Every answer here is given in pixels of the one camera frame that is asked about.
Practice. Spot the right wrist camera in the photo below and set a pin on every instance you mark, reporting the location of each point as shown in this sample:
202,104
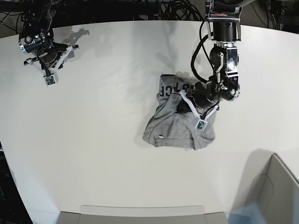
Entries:
50,80

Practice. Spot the grey T-shirt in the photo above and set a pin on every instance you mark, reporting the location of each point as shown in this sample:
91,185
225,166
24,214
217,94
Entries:
173,124

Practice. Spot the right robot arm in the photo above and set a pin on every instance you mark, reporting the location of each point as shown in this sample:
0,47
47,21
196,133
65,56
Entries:
37,22

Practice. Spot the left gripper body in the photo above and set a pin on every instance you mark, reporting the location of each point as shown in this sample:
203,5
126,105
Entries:
204,96

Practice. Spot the grey plastic bin right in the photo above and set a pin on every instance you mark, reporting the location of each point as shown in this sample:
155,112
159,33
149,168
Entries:
273,197

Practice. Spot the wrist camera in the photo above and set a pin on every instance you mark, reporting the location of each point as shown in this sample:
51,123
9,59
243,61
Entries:
50,80
200,124

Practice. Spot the grey plastic bin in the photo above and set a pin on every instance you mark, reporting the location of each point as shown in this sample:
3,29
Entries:
273,197
136,215

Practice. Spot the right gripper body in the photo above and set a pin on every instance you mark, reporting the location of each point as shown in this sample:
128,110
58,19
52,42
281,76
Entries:
43,48

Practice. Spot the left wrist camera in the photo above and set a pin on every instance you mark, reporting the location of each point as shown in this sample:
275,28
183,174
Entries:
200,124

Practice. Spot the grey plastic bin front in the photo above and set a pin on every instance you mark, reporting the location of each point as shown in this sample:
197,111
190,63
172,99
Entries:
136,215

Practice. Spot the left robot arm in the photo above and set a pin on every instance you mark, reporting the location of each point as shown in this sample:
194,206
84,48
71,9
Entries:
223,23

